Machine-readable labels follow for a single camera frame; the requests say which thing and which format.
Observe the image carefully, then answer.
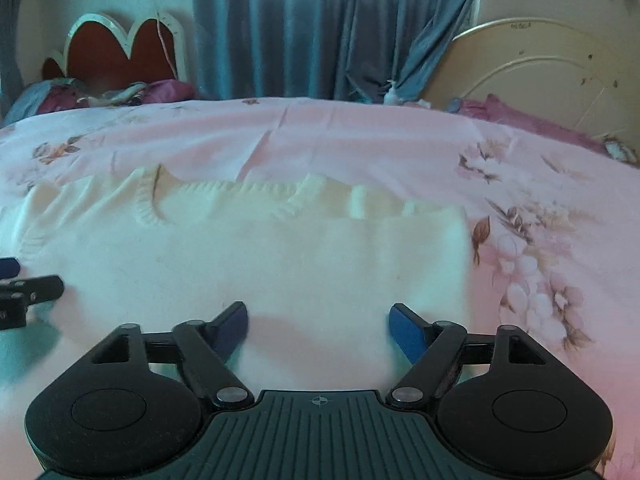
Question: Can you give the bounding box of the purple blanket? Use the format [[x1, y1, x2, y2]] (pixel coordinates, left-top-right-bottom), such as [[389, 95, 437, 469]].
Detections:
[[457, 94, 608, 153]]

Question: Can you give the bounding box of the pink floral bedsheet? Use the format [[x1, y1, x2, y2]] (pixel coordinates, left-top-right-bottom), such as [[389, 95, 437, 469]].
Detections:
[[0, 96, 640, 480]]

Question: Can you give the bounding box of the white knit sweater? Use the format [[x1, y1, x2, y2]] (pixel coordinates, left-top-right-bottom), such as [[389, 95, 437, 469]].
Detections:
[[0, 162, 473, 461]]

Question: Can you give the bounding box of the pink clothes pile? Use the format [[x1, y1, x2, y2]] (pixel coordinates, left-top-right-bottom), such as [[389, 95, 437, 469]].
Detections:
[[37, 79, 197, 113]]

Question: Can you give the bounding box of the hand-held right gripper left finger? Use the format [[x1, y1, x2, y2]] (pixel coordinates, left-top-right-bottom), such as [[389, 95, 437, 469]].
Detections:
[[90, 301, 251, 409]]

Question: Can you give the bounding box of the hanging cord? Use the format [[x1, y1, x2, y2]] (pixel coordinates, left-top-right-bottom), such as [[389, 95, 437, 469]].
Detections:
[[137, 0, 181, 81]]

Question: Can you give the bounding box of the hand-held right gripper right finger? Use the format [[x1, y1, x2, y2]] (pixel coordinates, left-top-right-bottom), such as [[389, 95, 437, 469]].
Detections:
[[387, 303, 548, 409]]

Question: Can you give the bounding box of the blue curtain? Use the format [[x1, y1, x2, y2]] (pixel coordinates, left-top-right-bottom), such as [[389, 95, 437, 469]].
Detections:
[[0, 0, 26, 113], [192, 0, 488, 103]]

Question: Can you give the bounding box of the cream arched headboard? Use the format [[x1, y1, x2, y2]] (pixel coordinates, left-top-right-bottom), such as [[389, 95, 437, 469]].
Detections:
[[422, 17, 640, 153]]

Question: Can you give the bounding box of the red headboard with white trim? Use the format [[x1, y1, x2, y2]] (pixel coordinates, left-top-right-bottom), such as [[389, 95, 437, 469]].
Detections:
[[41, 12, 190, 83]]

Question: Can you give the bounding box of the blue pillow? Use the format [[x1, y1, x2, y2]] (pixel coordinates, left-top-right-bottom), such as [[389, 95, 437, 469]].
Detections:
[[4, 80, 76, 122]]

